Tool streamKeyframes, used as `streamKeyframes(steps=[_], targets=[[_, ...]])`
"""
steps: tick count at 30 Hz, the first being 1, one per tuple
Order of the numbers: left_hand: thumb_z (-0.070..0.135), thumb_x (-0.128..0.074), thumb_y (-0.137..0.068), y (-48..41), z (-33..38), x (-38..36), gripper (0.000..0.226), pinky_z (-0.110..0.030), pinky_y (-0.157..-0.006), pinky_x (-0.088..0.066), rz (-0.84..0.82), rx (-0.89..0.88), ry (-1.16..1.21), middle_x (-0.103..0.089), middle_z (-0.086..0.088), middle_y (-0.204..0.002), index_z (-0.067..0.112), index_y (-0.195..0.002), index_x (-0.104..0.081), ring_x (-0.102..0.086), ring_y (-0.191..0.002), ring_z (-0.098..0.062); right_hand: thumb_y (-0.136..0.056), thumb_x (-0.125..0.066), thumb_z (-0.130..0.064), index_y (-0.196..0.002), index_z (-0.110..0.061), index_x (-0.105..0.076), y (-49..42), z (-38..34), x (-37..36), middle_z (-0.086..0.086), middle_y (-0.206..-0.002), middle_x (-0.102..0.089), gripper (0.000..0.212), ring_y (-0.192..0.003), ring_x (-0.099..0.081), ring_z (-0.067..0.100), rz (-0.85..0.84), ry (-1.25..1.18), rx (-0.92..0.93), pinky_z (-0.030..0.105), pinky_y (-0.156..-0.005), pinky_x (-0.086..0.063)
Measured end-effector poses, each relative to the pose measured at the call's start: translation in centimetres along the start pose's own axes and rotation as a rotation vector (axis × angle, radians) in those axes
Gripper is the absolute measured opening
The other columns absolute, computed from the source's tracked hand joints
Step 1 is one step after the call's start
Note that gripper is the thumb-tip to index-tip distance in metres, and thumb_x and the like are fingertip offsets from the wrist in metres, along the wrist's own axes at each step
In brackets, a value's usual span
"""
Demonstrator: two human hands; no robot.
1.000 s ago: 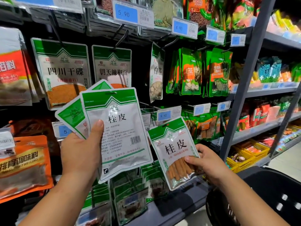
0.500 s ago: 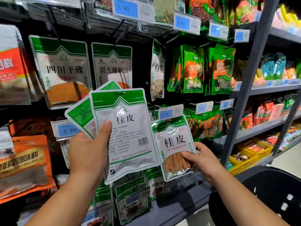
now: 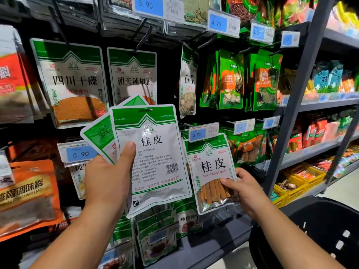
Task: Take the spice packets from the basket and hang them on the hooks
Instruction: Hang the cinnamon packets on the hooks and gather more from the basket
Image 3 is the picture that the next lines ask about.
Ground person's right forearm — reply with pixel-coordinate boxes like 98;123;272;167
252;204;337;269

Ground gray metal shelving unit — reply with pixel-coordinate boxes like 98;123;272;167
264;0;359;208

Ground clear dried-leaf packets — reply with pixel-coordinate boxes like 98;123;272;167
182;0;222;27

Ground clear red peppercorn packets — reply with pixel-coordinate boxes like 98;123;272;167
109;0;135;12

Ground green orange Guangxi cinnamon bags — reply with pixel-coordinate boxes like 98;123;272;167
247;123;270;163
221;127;253;166

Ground row of green white packets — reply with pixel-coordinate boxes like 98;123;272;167
135;196;203;267

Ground green leaf packets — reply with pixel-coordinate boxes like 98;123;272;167
247;49;283;112

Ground black shopping basket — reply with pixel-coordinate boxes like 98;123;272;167
248;196;359;269

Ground person's left hand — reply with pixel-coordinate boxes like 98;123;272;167
83;142;137;223

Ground white red-label packets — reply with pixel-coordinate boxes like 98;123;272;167
0;25;48;124

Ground yellow display trays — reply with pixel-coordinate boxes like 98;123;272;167
272;162;327;208

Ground white cinnamon packets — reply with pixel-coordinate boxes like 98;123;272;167
184;133;239;215
110;105;193;219

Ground clear chili powder packets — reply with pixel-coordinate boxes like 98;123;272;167
107;47;158;107

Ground row of teal yellow packets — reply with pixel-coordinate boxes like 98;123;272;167
306;60;359;101

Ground row of yellow snack packets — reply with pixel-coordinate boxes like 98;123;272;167
328;0;359;34

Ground row of red orange packets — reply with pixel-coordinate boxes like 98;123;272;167
286;117;340;155

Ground clear white-slice packets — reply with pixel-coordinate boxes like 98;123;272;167
178;43;199;118

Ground person's left forearm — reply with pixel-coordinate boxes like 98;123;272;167
31;204;124;269

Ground person's right hand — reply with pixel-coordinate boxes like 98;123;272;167
220;167;270;222

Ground red green packets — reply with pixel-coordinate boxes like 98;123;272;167
269;0;315;27

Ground clear orange powder packets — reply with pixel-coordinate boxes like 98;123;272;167
31;38;109;129

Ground green red-peppercorn packets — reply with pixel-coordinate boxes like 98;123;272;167
224;0;259;26

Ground row of clear green-top packets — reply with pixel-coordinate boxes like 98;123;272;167
98;216;136;269

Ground orange seasoning packet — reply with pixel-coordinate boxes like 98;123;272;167
0;160;64;242

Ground green white-slice packets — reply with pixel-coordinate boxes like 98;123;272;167
200;49;246;111

